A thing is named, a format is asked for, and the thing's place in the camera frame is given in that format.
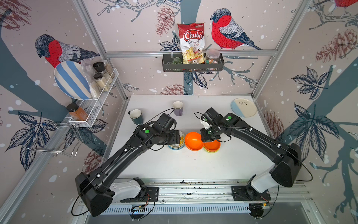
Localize black lid spice jar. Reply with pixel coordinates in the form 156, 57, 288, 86
93, 61, 113, 84
93, 73, 110, 91

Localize blue white ceramic plate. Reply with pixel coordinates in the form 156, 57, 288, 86
230, 98, 257, 118

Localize yellow flower ceramic bowl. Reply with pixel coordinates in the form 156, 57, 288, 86
180, 131, 185, 147

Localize orange plastic bowl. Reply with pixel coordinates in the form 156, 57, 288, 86
185, 132, 204, 151
204, 140, 221, 151

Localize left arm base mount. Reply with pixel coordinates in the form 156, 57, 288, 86
118, 177, 159, 203

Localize Chuba cassava chips bag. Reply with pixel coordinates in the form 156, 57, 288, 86
178, 23, 205, 64

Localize purple ceramic mug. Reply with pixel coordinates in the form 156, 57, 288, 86
172, 101, 184, 116

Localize black wall basket shelf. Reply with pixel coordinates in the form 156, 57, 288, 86
162, 53, 225, 72

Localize green item in basket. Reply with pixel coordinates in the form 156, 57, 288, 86
172, 57, 183, 64

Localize blue white striped plate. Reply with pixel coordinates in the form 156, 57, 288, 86
54, 61, 92, 100

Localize clear wire wall rack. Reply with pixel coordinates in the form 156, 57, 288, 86
69, 57, 119, 127

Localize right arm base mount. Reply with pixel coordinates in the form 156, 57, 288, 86
231, 175, 271, 202

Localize orange spice jar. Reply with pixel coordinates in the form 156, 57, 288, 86
66, 103, 88, 121

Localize blue yellow patterned bowl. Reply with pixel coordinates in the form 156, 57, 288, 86
168, 142, 185, 150

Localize orange plastic bowl front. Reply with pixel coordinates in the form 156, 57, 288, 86
185, 132, 204, 151

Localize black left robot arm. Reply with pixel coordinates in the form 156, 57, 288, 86
75, 113, 181, 217

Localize dark green faceted cup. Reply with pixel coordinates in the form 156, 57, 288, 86
128, 109, 144, 126

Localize clear candy jar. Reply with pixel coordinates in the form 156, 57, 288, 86
205, 49, 220, 64

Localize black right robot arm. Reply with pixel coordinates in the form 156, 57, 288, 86
199, 107, 302, 193

